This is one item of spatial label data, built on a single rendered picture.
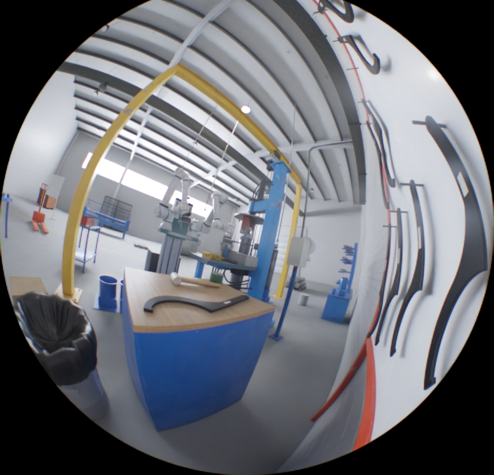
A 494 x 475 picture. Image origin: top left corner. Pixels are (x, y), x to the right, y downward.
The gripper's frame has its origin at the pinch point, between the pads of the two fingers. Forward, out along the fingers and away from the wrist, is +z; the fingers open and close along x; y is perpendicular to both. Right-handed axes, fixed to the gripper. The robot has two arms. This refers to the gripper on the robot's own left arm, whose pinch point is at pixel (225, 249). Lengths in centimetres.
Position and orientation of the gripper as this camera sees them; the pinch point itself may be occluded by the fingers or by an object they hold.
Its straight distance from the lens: 183.4
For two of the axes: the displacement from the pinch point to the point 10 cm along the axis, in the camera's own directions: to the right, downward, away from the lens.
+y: 7.2, 0.6, -6.9
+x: 6.6, 2.8, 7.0
